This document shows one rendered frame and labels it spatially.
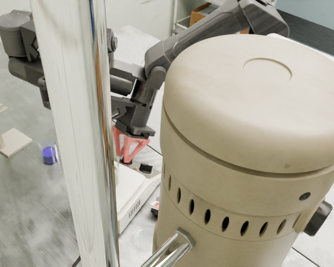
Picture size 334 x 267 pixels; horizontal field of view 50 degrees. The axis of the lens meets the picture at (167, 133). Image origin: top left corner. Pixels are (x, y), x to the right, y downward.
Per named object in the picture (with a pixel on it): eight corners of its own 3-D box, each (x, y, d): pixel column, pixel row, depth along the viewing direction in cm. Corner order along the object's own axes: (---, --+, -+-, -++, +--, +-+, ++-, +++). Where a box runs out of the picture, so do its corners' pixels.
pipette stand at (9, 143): (14, 129, 103) (3, 93, 94) (33, 141, 100) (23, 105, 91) (-11, 144, 98) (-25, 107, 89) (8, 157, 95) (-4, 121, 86)
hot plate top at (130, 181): (105, 158, 86) (104, 156, 85) (147, 178, 82) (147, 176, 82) (71, 192, 78) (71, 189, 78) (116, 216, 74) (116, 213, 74)
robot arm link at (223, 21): (139, 72, 76) (271, -11, 67) (138, 51, 83) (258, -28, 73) (170, 108, 84) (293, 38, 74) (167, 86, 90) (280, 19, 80)
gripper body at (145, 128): (133, 136, 81) (143, 106, 80) (111, 120, 89) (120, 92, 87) (154, 139, 86) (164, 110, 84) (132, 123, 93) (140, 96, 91)
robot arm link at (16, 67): (49, 47, 68) (22, 37, 70) (26, 61, 64) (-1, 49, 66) (54, 77, 73) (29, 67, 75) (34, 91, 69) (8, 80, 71)
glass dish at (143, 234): (142, 224, 82) (142, 219, 81) (162, 237, 80) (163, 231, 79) (128, 242, 79) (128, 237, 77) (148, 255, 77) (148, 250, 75)
